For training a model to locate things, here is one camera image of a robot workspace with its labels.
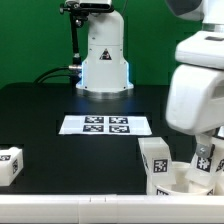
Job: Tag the white round stool seat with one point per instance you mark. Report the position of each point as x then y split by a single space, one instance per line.
182 187

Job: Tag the paper sheet with markers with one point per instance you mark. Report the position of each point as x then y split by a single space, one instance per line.
105 125

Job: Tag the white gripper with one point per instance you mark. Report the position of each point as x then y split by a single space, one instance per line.
196 105

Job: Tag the white L-shaped fence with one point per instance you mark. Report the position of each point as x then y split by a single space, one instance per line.
22 208

